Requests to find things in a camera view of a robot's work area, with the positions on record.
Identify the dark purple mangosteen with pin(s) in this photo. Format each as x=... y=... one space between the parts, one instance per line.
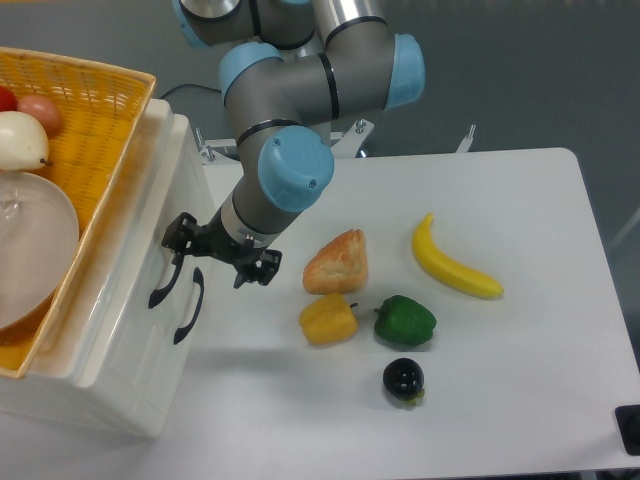
x=404 y=383

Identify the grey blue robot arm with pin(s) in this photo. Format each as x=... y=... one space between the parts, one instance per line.
x=293 y=65

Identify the yellow woven basket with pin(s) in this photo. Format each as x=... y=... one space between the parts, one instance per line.
x=102 y=105

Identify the yellow plastic banana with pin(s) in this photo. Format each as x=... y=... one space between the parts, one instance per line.
x=446 y=269

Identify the yellow bell pepper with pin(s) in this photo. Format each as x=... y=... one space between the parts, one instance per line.
x=328 y=320

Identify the pink peach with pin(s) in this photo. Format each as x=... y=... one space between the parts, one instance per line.
x=45 y=111

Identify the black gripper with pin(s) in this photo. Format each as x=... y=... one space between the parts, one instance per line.
x=252 y=264

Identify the white drawer cabinet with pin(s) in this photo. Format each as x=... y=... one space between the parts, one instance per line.
x=49 y=390

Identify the toy bread pastry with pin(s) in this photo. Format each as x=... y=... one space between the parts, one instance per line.
x=341 y=266

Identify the white drawer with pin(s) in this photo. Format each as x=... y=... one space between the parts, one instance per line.
x=177 y=185
x=149 y=344

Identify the black corner object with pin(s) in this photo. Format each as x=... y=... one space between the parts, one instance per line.
x=628 y=420

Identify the red tomato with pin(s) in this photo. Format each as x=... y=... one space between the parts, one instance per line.
x=8 y=101

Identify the white pear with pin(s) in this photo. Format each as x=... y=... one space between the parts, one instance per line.
x=24 y=142

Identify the green bell pepper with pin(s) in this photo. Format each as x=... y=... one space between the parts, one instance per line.
x=402 y=320

